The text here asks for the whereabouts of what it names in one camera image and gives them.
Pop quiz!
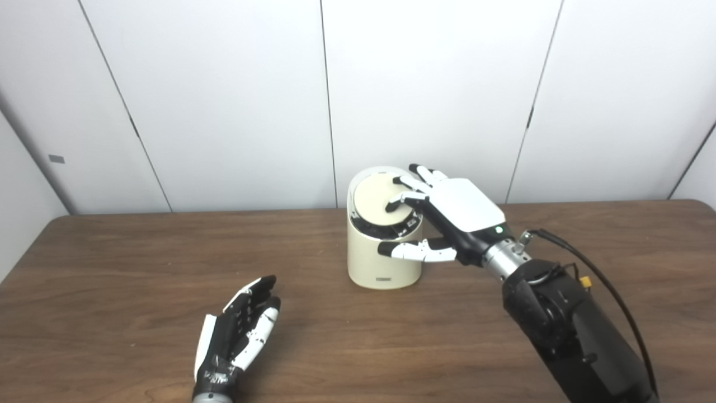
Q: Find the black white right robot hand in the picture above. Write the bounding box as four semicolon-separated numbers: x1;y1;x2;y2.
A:
378;163;507;266

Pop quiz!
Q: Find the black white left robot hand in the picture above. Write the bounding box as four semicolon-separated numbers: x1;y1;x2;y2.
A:
193;275;281;399

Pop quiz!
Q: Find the cream round bin lid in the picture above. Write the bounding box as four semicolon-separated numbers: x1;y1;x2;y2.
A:
354;175;417;226

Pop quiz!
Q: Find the cream-colored bin body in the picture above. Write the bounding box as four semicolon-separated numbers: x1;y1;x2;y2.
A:
347;166;424;290

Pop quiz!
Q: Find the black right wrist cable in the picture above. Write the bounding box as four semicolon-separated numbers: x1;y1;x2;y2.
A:
517;228;658;392

